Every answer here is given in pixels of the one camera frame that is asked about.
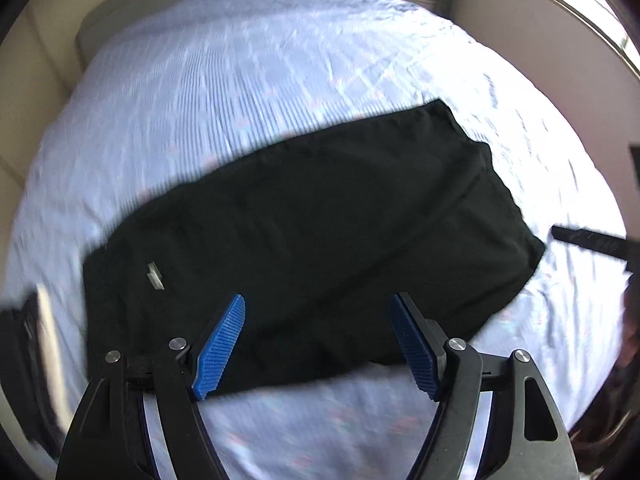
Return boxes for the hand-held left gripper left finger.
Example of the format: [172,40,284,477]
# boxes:
[55,294,247,480]

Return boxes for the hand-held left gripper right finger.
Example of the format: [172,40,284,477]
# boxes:
[386,292,578,480]

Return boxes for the black drawstring shorts pants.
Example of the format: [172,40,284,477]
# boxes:
[82,99,547,401]

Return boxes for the barred window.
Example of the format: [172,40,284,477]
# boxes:
[530,0,640,77]

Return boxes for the folded black clothes stack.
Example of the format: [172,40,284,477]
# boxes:
[0,292,66,456]

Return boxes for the blue striped bed sheet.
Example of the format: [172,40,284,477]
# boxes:
[5,0,631,480]

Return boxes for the cream sliding wardrobe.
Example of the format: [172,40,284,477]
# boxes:
[0,0,131,221]

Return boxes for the grey padded headboard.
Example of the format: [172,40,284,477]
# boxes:
[75,0,221,66]

